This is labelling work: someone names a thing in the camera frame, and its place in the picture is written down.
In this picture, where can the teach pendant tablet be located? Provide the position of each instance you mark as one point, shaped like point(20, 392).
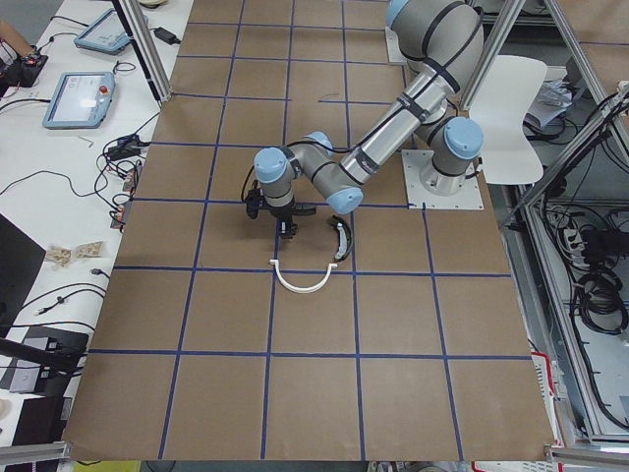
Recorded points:
point(106, 35)
point(80, 101)

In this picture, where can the brown grid table mat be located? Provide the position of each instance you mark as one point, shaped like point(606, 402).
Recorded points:
point(415, 349)

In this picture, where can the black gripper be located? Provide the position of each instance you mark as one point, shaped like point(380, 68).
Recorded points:
point(282, 213)

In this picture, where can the white plastic chair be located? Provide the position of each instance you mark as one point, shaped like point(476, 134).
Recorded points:
point(500, 106)

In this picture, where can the olive curved brake shoe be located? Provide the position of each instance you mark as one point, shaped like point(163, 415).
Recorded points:
point(345, 236)

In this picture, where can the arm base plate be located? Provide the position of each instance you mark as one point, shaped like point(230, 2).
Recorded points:
point(426, 188)

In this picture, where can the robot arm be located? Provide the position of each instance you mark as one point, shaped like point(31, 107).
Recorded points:
point(442, 42)

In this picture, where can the black power adapter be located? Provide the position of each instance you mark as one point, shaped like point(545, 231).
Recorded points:
point(166, 36)

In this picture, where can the near teach pendant tablet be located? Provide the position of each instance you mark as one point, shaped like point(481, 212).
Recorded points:
point(80, 101)

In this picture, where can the aluminium frame post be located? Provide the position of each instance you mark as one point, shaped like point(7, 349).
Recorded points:
point(131, 17)

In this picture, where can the white curved plastic piece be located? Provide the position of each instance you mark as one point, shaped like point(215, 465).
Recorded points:
point(302, 284)

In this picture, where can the far teach pendant tablet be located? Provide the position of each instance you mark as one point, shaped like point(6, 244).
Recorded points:
point(106, 35)

